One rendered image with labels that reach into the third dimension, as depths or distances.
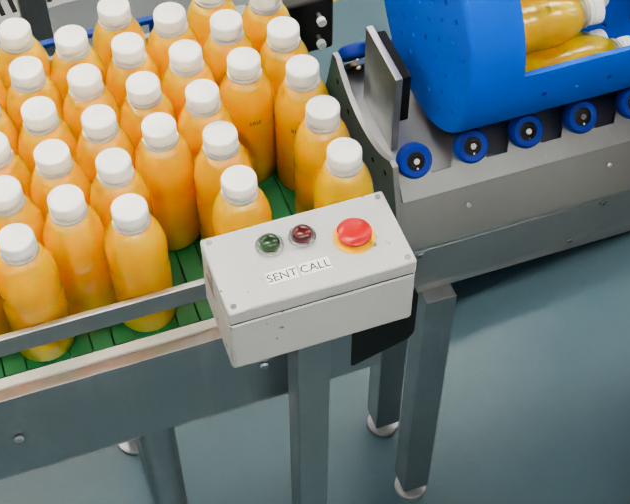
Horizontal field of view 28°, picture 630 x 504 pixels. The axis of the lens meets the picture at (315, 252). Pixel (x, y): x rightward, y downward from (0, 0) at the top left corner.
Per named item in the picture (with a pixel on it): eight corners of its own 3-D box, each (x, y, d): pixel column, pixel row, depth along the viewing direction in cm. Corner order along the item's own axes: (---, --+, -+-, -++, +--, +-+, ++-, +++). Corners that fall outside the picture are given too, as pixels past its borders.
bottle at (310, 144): (315, 243, 153) (315, 147, 139) (283, 208, 156) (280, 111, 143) (360, 218, 155) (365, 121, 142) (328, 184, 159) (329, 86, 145)
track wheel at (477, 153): (487, 124, 153) (481, 122, 155) (453, 133, 152) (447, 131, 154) (493, 159, 155) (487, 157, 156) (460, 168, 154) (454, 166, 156)
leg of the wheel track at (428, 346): (430, 495, 231) (462, 296, 182) (401, 505, 230) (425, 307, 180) (418, 468, 235) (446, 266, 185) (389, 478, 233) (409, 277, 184)
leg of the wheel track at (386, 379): (402, 432, 239) (424, 226, 190) (373, 441, 238) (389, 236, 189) (390, 407, 243) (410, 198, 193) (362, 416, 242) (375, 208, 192)
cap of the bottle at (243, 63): (223, 62, 148) (222, 50, 146) (254, 54, 149) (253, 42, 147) (233, 84, 146) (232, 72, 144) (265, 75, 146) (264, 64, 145)
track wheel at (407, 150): (430, 139, 152) (425, 137, 154) (396, 148, 151) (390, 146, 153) (437, 174, 153) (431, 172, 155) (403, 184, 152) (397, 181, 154)
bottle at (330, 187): (301, 253, 152) (300, 157, 138) (343, 224, 155) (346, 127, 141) (339, 287, 149) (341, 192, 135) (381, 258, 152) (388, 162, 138)
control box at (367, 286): (411, 317, 134) (418, 259, 126) (233, 370, 130) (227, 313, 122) (378, 248, 140) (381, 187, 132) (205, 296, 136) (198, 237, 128)
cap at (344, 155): (319, 159, 138) (319, 148, 137) (345, 142, 140) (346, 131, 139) (342, 179, 137) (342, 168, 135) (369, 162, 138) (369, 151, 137)
